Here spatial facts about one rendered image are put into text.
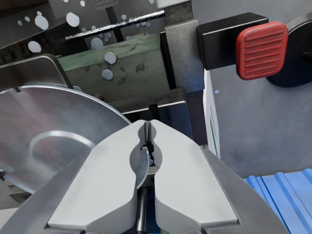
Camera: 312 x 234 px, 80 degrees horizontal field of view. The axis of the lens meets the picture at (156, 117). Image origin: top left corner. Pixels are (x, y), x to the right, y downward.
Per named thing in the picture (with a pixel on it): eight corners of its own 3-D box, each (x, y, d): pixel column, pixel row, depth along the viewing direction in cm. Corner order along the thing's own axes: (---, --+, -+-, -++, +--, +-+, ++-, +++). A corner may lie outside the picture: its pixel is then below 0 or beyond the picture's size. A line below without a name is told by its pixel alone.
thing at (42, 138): (-68, 107, 28) (-73, 109, 27) (115, 62, 23) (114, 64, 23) (44, 208, 44) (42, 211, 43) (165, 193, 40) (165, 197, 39)
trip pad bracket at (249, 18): (186, 16, 43) (202, 36, 27) (230, 5, 42) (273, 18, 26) (190, 42, 47) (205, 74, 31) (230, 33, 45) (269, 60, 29)
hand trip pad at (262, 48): (222, 22, 29) (239, 32, 23) (263, 11, 28) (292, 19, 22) (224, 65, 33) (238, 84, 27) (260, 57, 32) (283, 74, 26)
